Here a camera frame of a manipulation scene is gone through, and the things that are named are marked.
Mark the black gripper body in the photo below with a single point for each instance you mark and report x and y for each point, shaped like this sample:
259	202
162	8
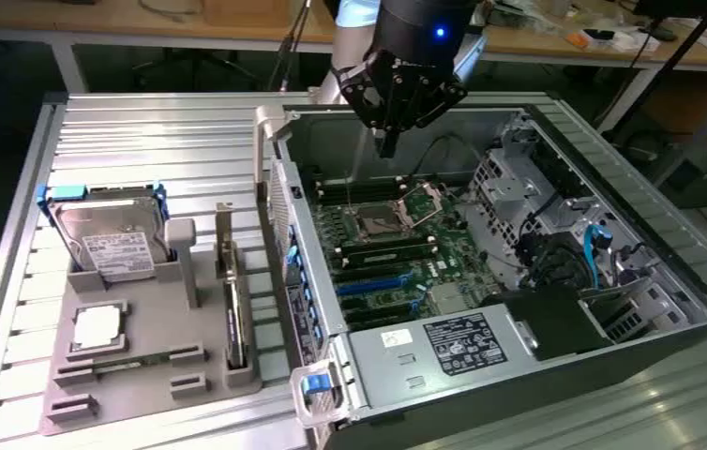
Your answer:
415	42

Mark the graphics card with metal bracket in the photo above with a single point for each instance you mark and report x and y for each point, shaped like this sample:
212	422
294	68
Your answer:
236	304

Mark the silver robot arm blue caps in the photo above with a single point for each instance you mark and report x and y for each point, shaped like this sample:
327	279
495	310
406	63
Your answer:
350	51

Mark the black RAM slot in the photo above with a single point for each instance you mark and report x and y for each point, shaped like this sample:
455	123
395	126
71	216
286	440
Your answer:
368	197
366	184
384	247
380	240

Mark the metal socket cover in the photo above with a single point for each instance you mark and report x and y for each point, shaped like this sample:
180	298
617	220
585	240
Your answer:
422	199

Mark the thin metal locking lever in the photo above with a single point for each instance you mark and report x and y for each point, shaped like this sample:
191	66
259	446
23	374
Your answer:
350	192

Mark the metal disk bay cage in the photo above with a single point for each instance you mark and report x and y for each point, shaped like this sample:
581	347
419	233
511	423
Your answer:
503	197

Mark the cardboard box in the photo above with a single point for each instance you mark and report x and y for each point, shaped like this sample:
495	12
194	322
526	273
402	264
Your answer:
240	11

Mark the CPU socket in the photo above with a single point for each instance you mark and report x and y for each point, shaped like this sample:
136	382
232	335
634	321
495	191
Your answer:
378	220

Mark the green motherboard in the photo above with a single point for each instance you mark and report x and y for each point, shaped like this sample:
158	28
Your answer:
453	244

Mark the blue slot clip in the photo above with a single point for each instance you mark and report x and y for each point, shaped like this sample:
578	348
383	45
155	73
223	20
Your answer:
319	340
294	257
308	300
291	234
303	281
315	321

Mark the white object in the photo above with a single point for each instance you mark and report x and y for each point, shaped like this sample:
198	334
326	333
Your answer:
634	42

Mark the black slanted pole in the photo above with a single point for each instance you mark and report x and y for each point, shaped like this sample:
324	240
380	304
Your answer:
658	70

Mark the black expansion slot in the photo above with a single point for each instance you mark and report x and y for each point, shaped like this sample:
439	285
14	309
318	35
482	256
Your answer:
366	276
384	319
380	307

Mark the blue expansion slot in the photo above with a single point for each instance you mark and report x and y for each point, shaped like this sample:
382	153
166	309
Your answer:
371	287

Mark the silver chipset heatsink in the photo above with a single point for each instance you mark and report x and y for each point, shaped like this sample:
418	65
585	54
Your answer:
453	300

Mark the black monitor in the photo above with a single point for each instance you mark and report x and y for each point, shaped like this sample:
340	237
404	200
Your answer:
673	7

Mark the black air shroud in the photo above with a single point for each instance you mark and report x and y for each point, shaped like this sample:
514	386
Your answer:
547	319

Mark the silver hard disk drive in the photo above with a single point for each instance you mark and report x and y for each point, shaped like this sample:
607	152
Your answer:
115	234

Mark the grey power supply unit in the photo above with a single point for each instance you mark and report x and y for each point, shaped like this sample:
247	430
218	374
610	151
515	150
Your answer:
390	365

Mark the grey parts rack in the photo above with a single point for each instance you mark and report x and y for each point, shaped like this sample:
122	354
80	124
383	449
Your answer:
152	328

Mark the blue case latch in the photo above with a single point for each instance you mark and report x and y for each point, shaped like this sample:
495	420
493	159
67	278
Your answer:
315	384

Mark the open black PC case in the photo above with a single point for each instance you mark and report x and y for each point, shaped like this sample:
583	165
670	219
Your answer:
515	403

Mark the silver CPU chip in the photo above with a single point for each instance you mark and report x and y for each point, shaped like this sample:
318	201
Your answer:
96	328

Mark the green RAM stick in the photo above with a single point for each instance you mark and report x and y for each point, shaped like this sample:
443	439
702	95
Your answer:
134	362

